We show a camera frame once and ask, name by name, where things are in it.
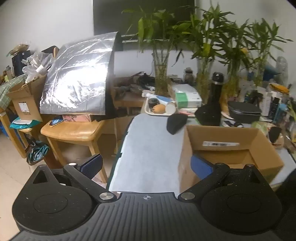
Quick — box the dark glass jar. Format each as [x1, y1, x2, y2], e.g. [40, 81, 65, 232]
[183, 68, 195, 84]

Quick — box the black tall carton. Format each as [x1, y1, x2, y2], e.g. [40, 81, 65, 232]
[269, 97, 281, 116]

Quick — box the crumpled clear plastic bag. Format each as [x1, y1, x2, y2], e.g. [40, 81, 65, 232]
[23, 51, 56, 82]

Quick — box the teal plastic bag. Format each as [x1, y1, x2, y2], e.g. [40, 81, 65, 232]
[25, 141, 50, 165]

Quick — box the wooden chair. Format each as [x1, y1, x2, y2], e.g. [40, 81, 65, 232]
[40, 113, 110, 184]

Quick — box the grey zip case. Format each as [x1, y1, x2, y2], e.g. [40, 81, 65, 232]
[228, 101, 262, 123]

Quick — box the red white flat box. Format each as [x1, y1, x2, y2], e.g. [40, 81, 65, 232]
[178, 108, 197, 116]

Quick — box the wooden desk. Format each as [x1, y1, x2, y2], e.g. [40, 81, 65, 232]
[111, 76, 151, 116]

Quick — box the white tall carton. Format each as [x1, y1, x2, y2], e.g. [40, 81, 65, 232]
[261, 91, 275, 116]

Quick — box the black thermos bottle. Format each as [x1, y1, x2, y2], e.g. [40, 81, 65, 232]
[209, 72, 224, 107]

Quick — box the white round jar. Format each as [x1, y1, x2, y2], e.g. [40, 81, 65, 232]
[165, 101, 177, 114]

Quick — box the small black cloth bundle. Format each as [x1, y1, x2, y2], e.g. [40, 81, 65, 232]
[167, 113, 188, 135]

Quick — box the green checked cloth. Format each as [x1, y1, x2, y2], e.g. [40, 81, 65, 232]
[0, 75, 26, 110]

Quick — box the green white tissue box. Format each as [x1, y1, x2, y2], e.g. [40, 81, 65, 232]
[175, 91, 203, 108]

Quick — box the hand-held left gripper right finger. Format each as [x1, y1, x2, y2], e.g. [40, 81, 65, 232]
[178, 154, 270, 204]

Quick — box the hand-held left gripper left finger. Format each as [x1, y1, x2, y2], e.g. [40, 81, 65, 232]
[31, 153, 117, 205]

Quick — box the woven basket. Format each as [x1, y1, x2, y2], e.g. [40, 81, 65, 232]
[252, 121, 296, 150]

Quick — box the silver foil insulated bag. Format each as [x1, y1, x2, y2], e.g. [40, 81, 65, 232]
[40, 31, 122, 122]

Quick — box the brown cardboard storage box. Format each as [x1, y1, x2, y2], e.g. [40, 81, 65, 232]
[7, 74, 48, 122]

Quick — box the yellow bag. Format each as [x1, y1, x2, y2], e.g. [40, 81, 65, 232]
[268, 83, 290, 94]

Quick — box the black mini tripod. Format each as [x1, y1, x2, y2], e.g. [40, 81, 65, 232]
[250, 91, 262, 105]

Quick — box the wooden side table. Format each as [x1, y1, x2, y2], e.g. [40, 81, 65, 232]
[0, 108, 33, 158]

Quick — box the black insole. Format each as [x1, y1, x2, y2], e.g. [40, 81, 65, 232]
[269, 126, 283, 144]

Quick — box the teal mailer bag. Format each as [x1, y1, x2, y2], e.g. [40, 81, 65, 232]
[9, 116, 36, 131]

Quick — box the brown paper bag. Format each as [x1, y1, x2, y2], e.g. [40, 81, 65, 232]
[220, 89, 231, 112]

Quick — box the light grey table mat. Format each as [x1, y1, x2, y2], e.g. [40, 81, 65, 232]
[107, 113, 296, 193]

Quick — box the white plastic tray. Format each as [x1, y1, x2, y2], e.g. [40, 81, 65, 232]
[144, 97, 197, 117]

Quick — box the pink flat box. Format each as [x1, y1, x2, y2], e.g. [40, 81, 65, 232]
[62, 113, 93, 122]

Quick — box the clear plastic bottle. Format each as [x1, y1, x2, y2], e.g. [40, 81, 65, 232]
[276, 56, 290, 81]

